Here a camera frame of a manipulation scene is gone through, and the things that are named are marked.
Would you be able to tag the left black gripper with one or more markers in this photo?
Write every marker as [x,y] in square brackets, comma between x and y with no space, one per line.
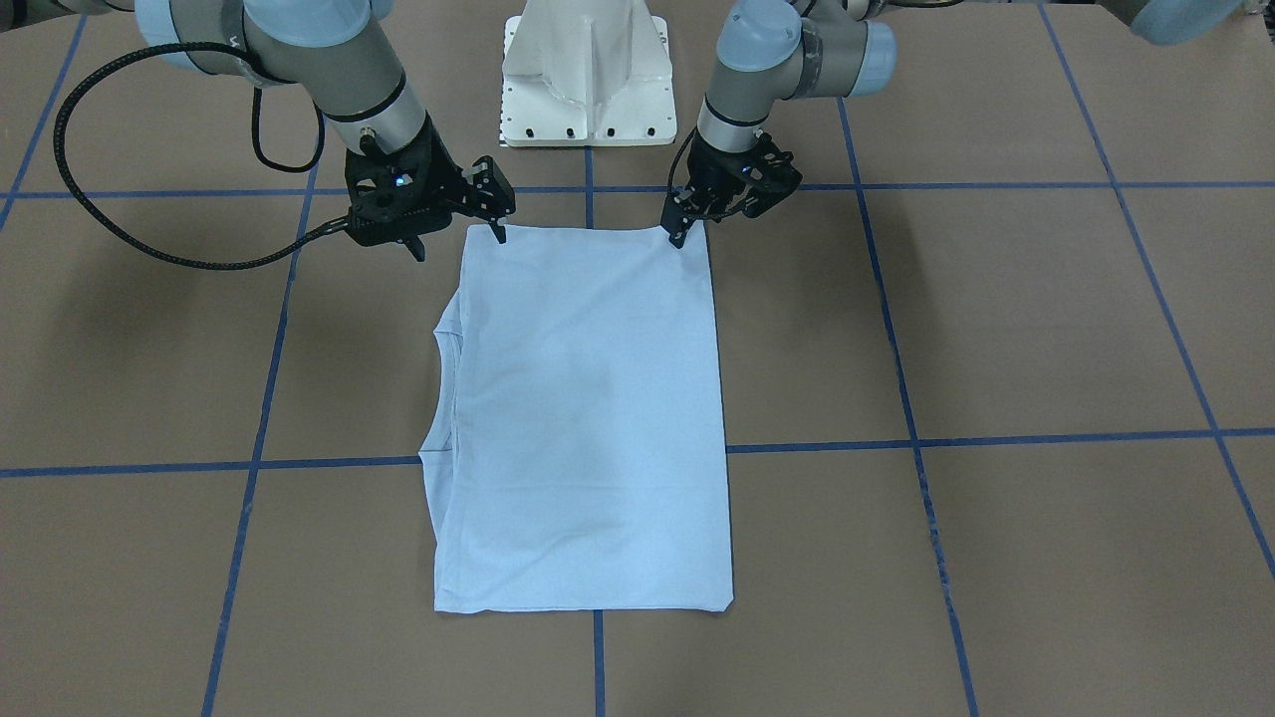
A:
[712,165]

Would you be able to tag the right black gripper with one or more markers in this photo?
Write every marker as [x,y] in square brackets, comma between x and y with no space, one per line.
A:
[439,170]

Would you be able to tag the light blue t-shirt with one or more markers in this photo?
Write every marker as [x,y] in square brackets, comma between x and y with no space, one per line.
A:
[576,457]

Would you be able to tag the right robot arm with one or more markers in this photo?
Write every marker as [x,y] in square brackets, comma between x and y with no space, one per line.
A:
[335,50]

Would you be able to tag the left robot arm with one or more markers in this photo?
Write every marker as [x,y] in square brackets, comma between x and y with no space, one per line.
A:
[779,51]

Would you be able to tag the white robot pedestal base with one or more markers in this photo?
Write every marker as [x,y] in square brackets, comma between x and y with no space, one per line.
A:
[586,73]

